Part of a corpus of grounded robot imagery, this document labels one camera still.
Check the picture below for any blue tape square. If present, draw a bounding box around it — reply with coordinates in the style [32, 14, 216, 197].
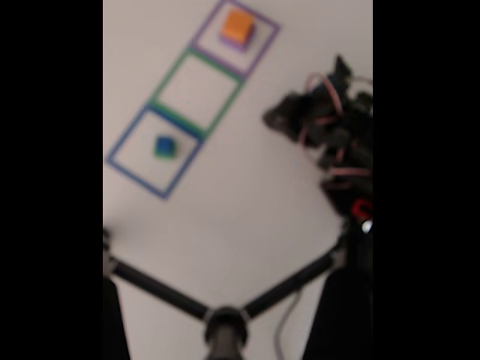
[106, 103, 207, 202]

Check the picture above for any green tape square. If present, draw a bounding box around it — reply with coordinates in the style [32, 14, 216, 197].
[148, 46, 247, 140]

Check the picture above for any red clamp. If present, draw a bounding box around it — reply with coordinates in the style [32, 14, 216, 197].
[349, 199, 374, 221]

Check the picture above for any red white servo cable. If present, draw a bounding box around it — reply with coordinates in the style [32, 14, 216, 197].
[299, 73, 374, 151]

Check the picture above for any purple cube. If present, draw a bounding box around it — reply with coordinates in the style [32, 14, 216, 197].
[218, 22, 258, 52]

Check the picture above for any green cube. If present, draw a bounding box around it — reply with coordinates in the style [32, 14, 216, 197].
[152, 140, 179, 162]

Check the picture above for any black tripod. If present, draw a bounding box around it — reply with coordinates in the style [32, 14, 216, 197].
[103, 220, 374, 360]

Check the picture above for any purple tape square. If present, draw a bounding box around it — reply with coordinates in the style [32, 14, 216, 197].
[190, 0, 281, 82]

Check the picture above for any orange cube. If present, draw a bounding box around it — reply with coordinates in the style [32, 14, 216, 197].
[219, 9, 256, 42]

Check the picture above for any small blue cube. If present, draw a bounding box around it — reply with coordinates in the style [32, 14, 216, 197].
[155, 134, 176, 153]

